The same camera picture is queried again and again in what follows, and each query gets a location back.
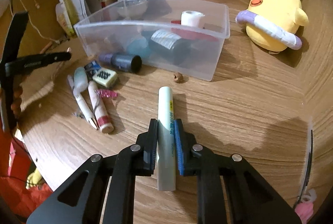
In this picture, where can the red foil packet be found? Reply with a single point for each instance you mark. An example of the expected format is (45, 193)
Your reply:
(192, 35)

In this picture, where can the purple black spray bottle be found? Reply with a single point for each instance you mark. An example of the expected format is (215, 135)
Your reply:
(123, 62)

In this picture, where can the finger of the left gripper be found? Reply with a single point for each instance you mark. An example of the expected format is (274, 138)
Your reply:
(31, 62)

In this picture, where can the white ceramic bowl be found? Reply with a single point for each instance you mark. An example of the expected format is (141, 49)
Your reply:
(132, 9)

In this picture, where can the mahjong tile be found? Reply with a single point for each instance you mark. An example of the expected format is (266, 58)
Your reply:
(105, 77)

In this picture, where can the teal washi tape roll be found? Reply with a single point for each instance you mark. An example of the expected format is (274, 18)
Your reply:
(139, 47)

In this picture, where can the white folded paper stack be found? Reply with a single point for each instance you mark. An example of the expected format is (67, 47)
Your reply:
(82, 9)

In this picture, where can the clear plastic storage bin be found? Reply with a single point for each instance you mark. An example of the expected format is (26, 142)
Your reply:
(105, 31)

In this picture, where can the white green lip balm tube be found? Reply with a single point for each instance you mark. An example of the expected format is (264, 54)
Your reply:
(166, 144)

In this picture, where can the pink lipstick tube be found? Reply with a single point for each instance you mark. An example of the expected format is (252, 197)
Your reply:
(99, 109)

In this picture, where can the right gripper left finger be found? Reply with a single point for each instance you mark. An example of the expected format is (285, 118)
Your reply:
(102, 189)

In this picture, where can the pink white cosmetic pen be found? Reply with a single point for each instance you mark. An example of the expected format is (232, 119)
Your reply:
(82, 104)

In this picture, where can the dark green dropper bottle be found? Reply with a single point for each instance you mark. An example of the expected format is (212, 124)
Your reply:
(168, 45)

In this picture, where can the light blue bottle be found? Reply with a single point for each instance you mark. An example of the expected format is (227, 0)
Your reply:
(80, 80)

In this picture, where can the white tape roll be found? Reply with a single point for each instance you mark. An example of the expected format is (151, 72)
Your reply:
(192, 19)

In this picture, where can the blue Max razor box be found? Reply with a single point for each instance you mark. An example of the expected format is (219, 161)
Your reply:
(92, 67)

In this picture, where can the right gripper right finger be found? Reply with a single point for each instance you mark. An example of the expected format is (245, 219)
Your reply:
(228, 185)

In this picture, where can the yellow green spray bottle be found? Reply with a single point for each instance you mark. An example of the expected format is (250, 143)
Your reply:
(71, 12)

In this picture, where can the yellow chick plush toy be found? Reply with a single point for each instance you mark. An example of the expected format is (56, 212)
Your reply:
(272, 24)

